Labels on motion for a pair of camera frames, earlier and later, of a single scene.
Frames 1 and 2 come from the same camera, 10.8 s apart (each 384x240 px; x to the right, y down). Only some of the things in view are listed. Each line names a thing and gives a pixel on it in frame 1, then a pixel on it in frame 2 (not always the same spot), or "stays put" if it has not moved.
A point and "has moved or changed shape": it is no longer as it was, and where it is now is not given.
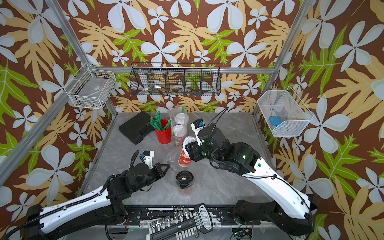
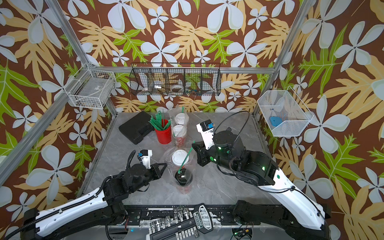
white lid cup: x=179 y=132 stays put
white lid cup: x=180 y=118 stays put
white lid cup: x=184 y=160 has moved or changed shape
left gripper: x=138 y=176 stays put
